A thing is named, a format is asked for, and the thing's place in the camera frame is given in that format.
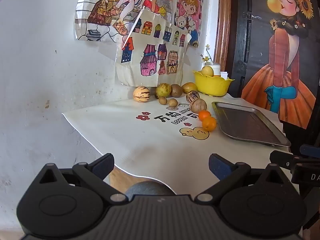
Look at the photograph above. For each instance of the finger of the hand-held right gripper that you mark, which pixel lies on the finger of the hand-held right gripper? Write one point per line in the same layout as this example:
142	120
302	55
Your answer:
282	158
311	150

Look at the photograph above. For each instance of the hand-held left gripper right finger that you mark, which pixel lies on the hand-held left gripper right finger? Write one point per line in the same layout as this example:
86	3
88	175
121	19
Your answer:
219	167

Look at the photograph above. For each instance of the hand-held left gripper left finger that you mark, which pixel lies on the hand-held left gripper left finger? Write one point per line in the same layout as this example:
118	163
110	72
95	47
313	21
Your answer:
103	166

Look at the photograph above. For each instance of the small orange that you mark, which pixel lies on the small orange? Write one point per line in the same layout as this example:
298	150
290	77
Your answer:
204	115
209	123

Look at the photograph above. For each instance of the metal tray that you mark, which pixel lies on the metal tray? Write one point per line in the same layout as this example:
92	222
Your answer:
247	125

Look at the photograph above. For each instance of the brown round fruit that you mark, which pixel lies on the brown round fruit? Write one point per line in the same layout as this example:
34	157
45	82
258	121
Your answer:
198	105

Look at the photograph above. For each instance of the dark striped small melon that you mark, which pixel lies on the dark striped small melon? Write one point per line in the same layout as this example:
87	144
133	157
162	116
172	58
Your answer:
192	97

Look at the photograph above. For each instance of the tan potato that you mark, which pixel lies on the tan potato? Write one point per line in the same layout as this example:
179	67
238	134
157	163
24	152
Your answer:
141	94

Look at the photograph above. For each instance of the yellow mango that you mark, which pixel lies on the yellow mango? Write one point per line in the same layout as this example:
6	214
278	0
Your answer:
189	87

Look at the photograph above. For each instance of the brown kiwi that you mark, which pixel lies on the brown kiwi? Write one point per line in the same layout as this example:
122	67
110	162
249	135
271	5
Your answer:
176	91

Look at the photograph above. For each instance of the wooden table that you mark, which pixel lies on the wooden table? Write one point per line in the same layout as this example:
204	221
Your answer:
120	181

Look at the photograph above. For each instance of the dark grey round object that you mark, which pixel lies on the dark grey round object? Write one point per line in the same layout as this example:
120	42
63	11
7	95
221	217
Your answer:
150	188

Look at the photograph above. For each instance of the white printed table cloth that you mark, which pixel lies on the white printed table cloth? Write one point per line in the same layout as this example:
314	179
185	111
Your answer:
150	140

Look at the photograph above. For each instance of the orange dress girl poster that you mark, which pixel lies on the orange dress girl poster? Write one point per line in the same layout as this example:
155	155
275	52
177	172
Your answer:
282	75

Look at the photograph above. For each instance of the yellow plastic basket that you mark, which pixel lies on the yellow plastic basket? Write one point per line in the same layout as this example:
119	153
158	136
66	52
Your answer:
212	85

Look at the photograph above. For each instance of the white paper card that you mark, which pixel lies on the white paper card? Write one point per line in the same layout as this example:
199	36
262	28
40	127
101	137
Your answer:
224	75

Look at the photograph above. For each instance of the yellow round fruit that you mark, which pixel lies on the yellow round fruit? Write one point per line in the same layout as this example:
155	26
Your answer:
207	71

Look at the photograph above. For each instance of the white bottle vase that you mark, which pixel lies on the white bottle vase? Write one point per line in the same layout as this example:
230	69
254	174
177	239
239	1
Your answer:
216	69

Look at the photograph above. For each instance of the yellow flower sprig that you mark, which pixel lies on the yellow flower sprig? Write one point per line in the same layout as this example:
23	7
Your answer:
206	58

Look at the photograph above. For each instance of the colourful houses drawing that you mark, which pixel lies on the colourful houses drawing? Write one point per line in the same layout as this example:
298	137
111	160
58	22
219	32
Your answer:
152	55

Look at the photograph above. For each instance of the black door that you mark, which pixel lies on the black door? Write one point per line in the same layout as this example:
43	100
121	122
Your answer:
240	42

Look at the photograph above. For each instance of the boy with fan drawing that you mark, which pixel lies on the boy with fan drawing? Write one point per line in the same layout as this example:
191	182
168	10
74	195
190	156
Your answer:
100	10

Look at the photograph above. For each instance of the girl with teddy drawing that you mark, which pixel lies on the girl with teddy drawing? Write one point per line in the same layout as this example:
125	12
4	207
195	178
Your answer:
190	7

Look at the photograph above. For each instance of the wooden door frame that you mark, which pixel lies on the wooden door frame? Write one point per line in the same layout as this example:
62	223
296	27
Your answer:
222	25

